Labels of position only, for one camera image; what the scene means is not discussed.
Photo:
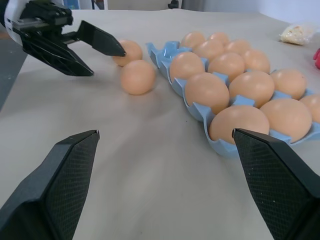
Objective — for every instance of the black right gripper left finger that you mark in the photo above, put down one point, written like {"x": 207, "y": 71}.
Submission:
{"x": 37, "y": 195}

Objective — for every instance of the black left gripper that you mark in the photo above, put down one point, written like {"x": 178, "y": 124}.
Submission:
{"x": 47, "y": 15}

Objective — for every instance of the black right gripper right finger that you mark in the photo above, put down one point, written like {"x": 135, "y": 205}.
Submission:
{"x": 282, "y": 185}

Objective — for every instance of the brown egg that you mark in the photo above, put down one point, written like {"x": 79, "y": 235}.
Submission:
{"x": 257, "y": 61}
{"x": 226, "y": 65}
{"x": 313, "y": 105}
{"x": 251, "y": 87}
{"x": 192, "y": 38}
{"x": 290, "y": 83}
{"x": 220, "y": 37}
{"x": 207, "y": 92}
{"x": 237, "y": 120}
{"x": 237, "y": 45}
{"x": 187, "y": 65}
{"x": 133, "y": 51}
{"x": 286, "y": 118}
{"x": 138, "y": 77}
{"x": 208, "y": 49}

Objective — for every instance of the light blue egg tray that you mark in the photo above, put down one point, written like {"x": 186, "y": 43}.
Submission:
{"x": 200, "y": 111}

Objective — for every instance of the blue and white board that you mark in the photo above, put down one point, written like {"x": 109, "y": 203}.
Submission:
{"x": 71, "y": 4}

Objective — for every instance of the black background object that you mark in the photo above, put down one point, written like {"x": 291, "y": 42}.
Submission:
{"x": 173, "y": 4}

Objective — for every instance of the red object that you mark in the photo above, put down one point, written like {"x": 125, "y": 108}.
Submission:
{"x": 317, "y": 58}

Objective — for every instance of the clear bag of pale food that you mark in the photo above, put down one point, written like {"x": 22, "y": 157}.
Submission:
{"x": 296, "y": 33}

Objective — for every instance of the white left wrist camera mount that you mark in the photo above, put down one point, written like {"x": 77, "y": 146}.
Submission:
{"x": 11, "y": 31}

